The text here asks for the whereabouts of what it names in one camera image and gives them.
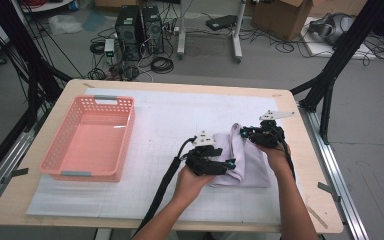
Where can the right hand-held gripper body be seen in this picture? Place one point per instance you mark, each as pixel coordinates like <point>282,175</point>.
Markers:
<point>268,135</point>

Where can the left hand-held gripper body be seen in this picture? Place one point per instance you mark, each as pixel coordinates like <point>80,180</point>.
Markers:
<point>201,163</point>

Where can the lilac printed cloth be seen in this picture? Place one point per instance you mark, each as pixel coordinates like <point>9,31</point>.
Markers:
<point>250,166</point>

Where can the pink plastic basket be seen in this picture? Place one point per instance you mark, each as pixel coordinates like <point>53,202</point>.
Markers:
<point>50,156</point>

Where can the person's left hand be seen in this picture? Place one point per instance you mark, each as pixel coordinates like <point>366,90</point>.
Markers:
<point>191,186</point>

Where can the person's right hand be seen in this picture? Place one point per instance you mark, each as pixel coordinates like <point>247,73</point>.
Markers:
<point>275,160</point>

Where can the white grid mat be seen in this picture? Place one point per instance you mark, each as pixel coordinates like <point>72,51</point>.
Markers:
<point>213,100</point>

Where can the pale thin strip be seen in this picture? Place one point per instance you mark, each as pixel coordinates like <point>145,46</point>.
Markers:
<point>317,217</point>

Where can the white board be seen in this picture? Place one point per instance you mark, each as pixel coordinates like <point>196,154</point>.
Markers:
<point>316,48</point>

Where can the black flat device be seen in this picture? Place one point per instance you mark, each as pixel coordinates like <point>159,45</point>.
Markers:
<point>221,22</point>

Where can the brown cardboard box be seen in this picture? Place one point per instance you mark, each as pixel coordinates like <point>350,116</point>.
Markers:
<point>280,20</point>

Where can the grey headset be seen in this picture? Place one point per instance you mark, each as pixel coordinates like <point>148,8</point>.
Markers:
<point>330,28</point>

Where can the black computer tower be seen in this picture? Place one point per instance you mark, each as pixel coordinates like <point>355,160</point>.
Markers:
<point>153,30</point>
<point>128,33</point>

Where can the small white device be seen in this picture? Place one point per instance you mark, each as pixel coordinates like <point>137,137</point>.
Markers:
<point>109,46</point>

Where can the clear plastic bag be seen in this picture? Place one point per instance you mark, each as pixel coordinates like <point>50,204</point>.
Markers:
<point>65,25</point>

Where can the white round table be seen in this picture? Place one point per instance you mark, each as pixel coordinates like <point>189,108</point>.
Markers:
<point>46,6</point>

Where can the aluminium rail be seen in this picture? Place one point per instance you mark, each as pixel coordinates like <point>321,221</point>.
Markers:
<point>330,163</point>
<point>10,158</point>

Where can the grey metal bracket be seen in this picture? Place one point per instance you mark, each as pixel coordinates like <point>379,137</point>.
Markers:
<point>328,190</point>
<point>16,172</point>

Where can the white stand frame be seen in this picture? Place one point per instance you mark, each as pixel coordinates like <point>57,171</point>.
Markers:
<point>236,40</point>

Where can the black frame post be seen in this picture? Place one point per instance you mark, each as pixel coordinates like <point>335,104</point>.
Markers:
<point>20,36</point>
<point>345,50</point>

